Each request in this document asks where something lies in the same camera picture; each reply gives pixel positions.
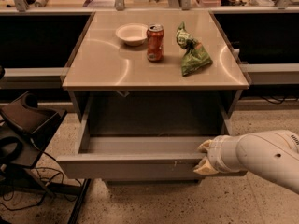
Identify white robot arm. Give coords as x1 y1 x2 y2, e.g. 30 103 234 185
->
193 130 299 193

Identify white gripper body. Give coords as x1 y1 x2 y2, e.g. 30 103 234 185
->
207 135 245 173

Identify orange soda can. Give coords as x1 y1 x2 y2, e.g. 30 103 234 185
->
147 24 164 62

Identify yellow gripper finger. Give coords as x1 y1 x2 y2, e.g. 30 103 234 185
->
193 157 218 175
197 139 212 153

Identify grey drawer cabinet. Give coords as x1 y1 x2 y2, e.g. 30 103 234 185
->
61 8 250 187

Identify black floor cables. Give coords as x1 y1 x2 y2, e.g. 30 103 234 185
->
0 149 82 212

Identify grey top drawer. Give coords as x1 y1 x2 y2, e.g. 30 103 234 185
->
56 91 249 181

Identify white paper bowl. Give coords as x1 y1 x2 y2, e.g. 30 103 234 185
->
115 23 148 47

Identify black frame bar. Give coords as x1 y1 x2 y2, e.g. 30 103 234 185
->
67 179 91 224

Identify dark robot base tray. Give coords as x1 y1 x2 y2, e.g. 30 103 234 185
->
0 92 66 168

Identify green chip bag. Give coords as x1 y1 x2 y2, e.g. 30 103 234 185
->
176 22 213 77

